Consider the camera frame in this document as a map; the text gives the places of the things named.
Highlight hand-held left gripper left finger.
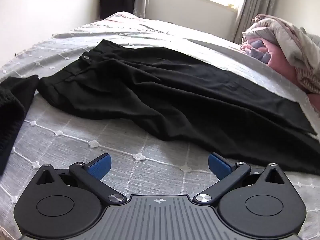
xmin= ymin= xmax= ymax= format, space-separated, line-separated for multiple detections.
xmin=35 ymin=153 xmax=127 ymax=205

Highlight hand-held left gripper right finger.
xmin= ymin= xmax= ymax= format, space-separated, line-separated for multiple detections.
xmin=192 ymin=152 xmax=286 ymax=204

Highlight black pants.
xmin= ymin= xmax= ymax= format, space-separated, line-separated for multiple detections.
xmin=37 ymin=39 xmax=320 ymax=176

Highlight grey checked bedspread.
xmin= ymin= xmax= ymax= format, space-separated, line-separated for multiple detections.
xmin=0 ymin=11 xmax=320 ymax=240

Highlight black knit sweater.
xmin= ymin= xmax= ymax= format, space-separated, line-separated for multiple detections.
xmin=0 ymin=75 xmax=40 ymax=176

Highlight pink blanket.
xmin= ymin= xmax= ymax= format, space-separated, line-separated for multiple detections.
xmin=308 ymin=92 xmax=320 ymax=117

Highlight lavender cloth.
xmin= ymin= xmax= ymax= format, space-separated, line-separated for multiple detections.
xmin=244 ymin=40 xmax=272 ymax=64

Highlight pink pillow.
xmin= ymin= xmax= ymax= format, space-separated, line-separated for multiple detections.
xmin=240 ymin=40 xmax=304 ymax=85

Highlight striped blanket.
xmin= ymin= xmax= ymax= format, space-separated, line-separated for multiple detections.
xmin=297 ymin=64 xmax=320 ymax=93

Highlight grey quilt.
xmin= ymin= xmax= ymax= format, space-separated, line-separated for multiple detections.
xmin=241 ymin=14 xmax=320 ymax=80

